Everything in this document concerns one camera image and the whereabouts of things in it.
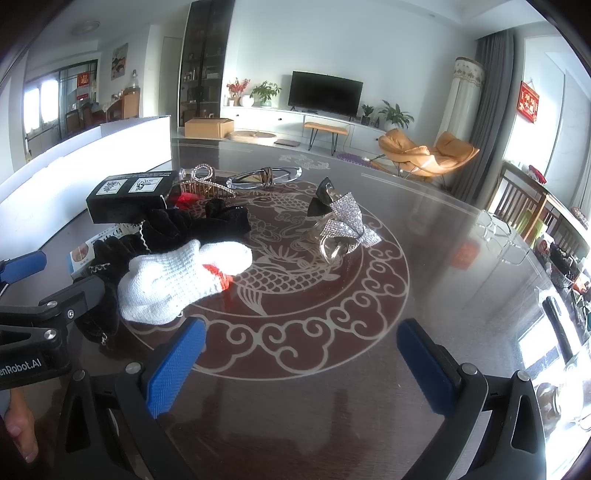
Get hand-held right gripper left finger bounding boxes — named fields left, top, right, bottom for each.
left=55, top=318, right=207, bottom=480

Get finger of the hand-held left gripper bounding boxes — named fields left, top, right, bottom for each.
left=0, top=252, right=48, bottom=296
left=0, top=277, right=107, bottom=328

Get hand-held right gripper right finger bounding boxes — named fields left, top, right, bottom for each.
left=396, top=318, right=548, bottom=480

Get black fuzzy glove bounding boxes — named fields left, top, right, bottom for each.
left=145, top=199, right=252, bottom=250
left=74, top=235, right=148, bottom=347

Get blue white ointment box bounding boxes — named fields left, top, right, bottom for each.
left=69, top=225, right=144, bottom=280

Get dark patterned glass desktop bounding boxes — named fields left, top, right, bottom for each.
left=0, top=136, right=591, bottom=480

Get person's left hand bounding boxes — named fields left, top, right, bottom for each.
left=2, top=390, right=40, bottom=463

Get white knitted glove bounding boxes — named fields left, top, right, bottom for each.
left=117, top=240, right=254, bottom=324

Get black rectangular box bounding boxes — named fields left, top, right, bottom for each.
left=86, top=171, right=179, bottom=224

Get clear acrylic chair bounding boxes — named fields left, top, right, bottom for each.
left=475, top=210, right=527, bottom=265

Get silver rhinestone bow hair clip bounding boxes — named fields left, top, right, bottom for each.
left=314, top=193, right=383, bottom=265

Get clear glass ornament with beads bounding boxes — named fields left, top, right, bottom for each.
left=178, top=164, right=236, bottom=199

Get wooden dining chair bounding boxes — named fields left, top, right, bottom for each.
left=489, top=161, right=550, bottom=241

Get black hair clip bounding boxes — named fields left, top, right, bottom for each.
left=308, top=176, right=342, bottom=217

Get brown wooden sideboard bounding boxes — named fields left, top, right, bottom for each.
left=121, top=88, right=140, bottom=121

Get rimless eyeglasses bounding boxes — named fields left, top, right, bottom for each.
left=226, top=167, right=303, bottom=190

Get orange lounge chair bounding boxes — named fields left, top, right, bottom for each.
left=379, top=128, right=480, bottom=185

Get cardboard box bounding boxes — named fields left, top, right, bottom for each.
left=184, top=118, right=235, bottom=138

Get round wooden tray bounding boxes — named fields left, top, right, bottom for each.
left=229, top=130, right=278, bottom=143

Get large broadleaf potted plant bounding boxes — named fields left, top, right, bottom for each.
left=378, top=100, right=415, bottom=132

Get grey curtain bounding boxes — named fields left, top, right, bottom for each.
left=450, top=28, right=527, bottom=204

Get wooden bench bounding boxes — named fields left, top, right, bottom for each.
left=303, top=121, right=348, bottom=155

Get dark glass display cabinet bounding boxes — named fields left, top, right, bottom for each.
left=178, top=0, right=232, bottom=137

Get white television cabinet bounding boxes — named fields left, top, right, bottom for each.
left=221, top=106, right=389, bottom=153

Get red flower arrangement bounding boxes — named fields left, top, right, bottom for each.
left=226, top=78, right=252, bottom=108

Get covered standing air conditioner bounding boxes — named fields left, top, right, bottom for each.
left=438, top=56, right=486, bottom=144

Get leafy green potted plant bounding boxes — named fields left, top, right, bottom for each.
left=250, top=81, right=282, bottom=108

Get black television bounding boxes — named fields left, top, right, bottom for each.
left=288, top=71, right=363, bottom=117

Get framed wall picture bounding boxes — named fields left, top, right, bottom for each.
left=111, top=43, right=129, bottom=81

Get red wall hanging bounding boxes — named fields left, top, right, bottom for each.
left=517, top=81, right=541, bottom=123

